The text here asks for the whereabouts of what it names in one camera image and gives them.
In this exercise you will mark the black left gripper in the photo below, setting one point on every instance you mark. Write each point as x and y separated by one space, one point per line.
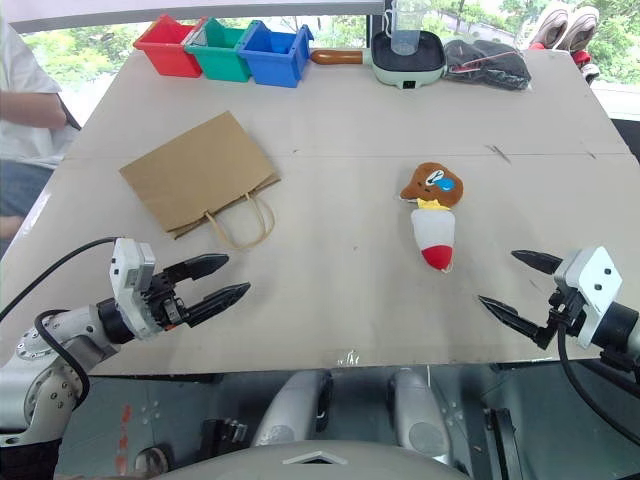
164 300

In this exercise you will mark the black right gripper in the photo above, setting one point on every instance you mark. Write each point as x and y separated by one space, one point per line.
565 310

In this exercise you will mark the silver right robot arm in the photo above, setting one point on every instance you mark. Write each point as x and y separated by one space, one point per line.
620 325

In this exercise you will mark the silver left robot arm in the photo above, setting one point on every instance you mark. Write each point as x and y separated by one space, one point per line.
60 345

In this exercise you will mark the brown paper bag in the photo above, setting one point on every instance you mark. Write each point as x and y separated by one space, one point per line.
200 175

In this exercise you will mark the white and red plush toy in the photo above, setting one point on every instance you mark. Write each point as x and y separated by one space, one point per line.
436 232

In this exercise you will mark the brown crying plush toy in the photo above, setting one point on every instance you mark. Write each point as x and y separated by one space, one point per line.
433 186

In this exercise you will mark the silver left robot leg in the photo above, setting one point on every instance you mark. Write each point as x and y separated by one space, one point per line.
290 410

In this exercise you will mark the silver robot leg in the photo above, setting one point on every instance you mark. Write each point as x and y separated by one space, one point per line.
290 410
420 415

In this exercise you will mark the silver right robot leg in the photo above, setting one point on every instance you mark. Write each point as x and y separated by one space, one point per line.
420 415

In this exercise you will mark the silver robot torso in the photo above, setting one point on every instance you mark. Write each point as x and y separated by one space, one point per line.
310 462

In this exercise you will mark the black bagged cloth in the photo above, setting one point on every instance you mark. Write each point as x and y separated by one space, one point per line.
487 62

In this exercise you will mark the green plastic bin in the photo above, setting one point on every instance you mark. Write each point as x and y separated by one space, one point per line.
220 50

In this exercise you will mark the blue plastic bin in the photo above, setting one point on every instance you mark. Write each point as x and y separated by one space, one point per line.
275 55

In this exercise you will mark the red plastic bin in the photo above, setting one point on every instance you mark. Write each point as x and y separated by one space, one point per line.
167 47

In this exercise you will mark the person in white shirt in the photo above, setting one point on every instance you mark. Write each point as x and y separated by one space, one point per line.
25 125

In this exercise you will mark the green electric frying pan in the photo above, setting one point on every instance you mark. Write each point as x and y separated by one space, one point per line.
400 62

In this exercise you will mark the pink grey sneaker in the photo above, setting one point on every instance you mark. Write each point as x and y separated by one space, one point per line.
582 27
550 22

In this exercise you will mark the clear measuring cup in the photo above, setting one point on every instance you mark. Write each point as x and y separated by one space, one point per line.
407 25

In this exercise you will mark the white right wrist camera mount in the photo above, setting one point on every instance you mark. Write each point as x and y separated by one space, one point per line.
592 290

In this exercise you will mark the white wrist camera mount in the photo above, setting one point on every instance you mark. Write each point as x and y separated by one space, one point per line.
592 290
129 280

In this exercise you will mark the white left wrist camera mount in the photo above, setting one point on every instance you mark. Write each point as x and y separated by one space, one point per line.
129 280

